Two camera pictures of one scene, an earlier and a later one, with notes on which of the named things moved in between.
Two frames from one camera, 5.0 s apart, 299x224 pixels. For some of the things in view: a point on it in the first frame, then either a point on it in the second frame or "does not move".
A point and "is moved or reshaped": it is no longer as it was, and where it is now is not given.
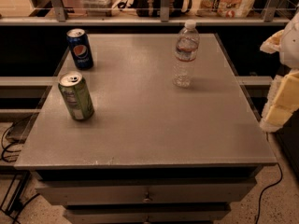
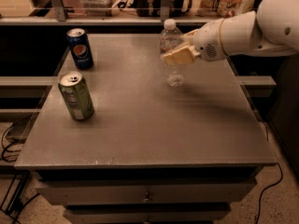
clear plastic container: (96, 1) does not move
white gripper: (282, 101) to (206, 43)
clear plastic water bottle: (186, 53) is moved or reshaped
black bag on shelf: (148, 1) does not move
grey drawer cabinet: (152, 152) does not move
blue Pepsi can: (79, 48) does not move
